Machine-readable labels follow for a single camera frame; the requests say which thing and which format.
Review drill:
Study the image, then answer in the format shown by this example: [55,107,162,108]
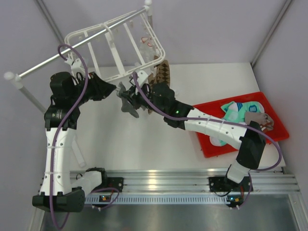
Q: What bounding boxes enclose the purple cable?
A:
[49,44,120,229]
[131,71,282,210]

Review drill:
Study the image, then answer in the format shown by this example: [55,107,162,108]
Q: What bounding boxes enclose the white clip drying hanger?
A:
[64,11,166,82]

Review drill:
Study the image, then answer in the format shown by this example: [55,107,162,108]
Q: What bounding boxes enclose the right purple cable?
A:
[131,71,282,210]

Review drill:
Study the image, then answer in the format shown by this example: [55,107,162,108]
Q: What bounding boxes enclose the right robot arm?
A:
[117,83,266,191]

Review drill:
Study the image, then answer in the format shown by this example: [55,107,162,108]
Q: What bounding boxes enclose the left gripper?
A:
[70,71,116,106]

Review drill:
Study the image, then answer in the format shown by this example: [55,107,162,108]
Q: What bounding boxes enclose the taupe sock red stripes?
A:
[244,112,274,133]

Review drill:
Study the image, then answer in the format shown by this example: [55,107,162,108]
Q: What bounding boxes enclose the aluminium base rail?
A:
[78,169,300,208]

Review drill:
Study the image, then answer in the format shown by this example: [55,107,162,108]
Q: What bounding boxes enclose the teal white sock upper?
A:
[220,101,265,123]

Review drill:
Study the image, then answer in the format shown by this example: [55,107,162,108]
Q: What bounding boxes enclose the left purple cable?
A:
[49,44,120,229]

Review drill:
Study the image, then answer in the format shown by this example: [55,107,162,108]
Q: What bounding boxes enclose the brown argyle sock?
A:
[147,71,162,114]
[155,60,171,86]

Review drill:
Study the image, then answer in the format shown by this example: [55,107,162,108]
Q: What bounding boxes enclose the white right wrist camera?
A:
[129,70,149,95]

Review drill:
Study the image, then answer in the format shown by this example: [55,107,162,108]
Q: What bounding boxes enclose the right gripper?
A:
[122,83,167,117]

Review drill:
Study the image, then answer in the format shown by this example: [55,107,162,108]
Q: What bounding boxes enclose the red plastic tray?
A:
[195,91,289,158]

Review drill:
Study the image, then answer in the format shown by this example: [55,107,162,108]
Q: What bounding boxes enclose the metal drying rack stand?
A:
[4,0,166,167]

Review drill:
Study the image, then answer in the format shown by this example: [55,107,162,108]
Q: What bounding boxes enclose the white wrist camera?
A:
[129,70,149,95]
[65,58,85,77]

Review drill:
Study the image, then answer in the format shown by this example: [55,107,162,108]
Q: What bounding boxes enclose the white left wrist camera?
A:
[65,58,85,77]

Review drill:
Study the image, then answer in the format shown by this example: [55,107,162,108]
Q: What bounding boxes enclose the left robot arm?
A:
[32,72,116,212]

